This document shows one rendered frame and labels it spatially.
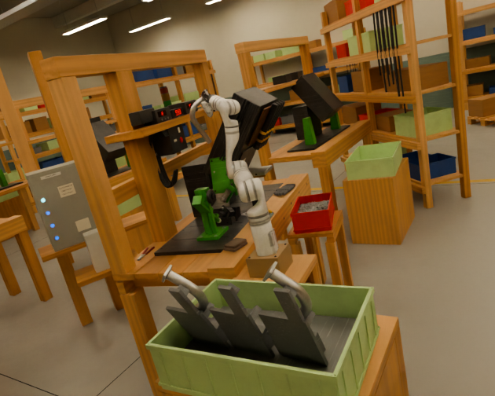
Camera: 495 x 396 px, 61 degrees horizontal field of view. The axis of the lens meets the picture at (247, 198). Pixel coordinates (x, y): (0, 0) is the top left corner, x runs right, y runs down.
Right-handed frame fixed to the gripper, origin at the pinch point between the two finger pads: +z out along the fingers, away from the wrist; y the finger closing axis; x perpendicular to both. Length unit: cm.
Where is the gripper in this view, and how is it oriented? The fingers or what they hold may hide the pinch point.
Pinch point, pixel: (204, 98)
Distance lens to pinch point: 238.5
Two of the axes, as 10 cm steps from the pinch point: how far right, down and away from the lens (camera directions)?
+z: -4.7, -3.4, 8.1
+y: -4.2, -7.2, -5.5
